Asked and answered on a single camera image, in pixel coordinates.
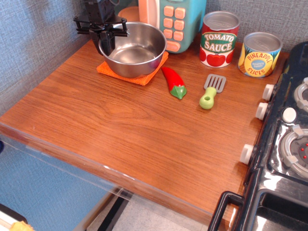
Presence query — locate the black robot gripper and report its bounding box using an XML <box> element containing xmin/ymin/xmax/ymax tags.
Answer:
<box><xmin>74</xmin><ymin>0</ymin><xmax>129</xmax><ymax>56</ymax></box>

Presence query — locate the stainless steel bowl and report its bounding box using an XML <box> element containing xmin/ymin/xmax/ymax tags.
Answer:
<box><xmin>98</xmin><ymin>22</ymin><xmax>167</xmax><ymax>78</ymax></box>

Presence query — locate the orange towel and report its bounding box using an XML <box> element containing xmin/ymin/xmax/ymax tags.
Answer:
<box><xmin>96</xmin><ymin>51</ymin><xmax>169</xmax><ymax>86</ymax></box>

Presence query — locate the toy microwave teal and peach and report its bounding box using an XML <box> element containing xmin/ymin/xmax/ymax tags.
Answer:
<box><xmin>116</xmin><ymin>0</ymin><xmax>206</xmax><ymax>53</ymax></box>

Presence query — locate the red toy chili pepper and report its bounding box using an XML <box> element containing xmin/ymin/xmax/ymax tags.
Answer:
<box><xmin>161</xmin><ymin>67</ymin><xmax>187</xmax><ymax>100</ymax></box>

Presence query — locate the tomato sauce can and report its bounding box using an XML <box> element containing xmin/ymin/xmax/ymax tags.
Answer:
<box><xmin>199</xmin><ymin>11</ymin><xmax>240</xmax><ymax>67</ymax></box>

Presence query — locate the pineapple slices can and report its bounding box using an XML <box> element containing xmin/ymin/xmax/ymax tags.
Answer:
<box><xmin>238</xmin><ymin>32</ymin><xmax>282</xmax><ymax>78</ymax></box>

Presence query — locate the white stove knob middle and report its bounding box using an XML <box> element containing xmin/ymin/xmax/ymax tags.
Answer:
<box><xmin>255</xmin><ymin>103</ymin><xmax>268</xmax><ymax>120</ymax></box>

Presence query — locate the white stove knob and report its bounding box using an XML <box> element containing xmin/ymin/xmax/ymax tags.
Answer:
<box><xmin>262</xmin><ymin>84</ymin><xmax>275</xmax><ymax>101</ymax></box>
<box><xmin>255</xmin><ymin>103</ymin><xmax>268</xmax><ymax>120</ymax></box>
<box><xmin>240</xmin><ymin>144</ymin><xmax>254</xmax><ymax>165</ymax></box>

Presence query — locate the white stove knob top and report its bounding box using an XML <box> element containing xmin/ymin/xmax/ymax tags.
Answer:
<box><xmin>262</xmin><ymin>84</ymin><xmax>275</xmax><ymax>101</ymax></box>

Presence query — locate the white stove knob bottom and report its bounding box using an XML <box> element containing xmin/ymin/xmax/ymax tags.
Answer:
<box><xmin>240</xmin><ymin>144</ymin><xmax>254</xmax><ymax>165</ymax></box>

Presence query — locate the orange fuzzy object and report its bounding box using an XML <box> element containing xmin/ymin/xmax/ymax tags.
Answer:
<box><xmin>9</xmin><ymin>221</ymin><xmax>34</xmax><ymax>231</ymax></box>

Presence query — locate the black toy stove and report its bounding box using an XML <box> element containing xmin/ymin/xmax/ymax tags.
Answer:
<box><xmin>233</xmin><ymin>42</ymin><xmax>308</xmax><ymax>231</ymax></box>

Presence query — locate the toy spatula green handle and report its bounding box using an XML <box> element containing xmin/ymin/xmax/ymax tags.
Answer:
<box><xmin>199</xmin><ymin>74</ymin><xmax>226</xmax><ymax>110</ymax></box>

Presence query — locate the black oven door handle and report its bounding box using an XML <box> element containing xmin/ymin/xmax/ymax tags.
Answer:
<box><xmin>208</xmin><ymin>191</ymin><xmax>244</xmax><ymax>231</ymax></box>

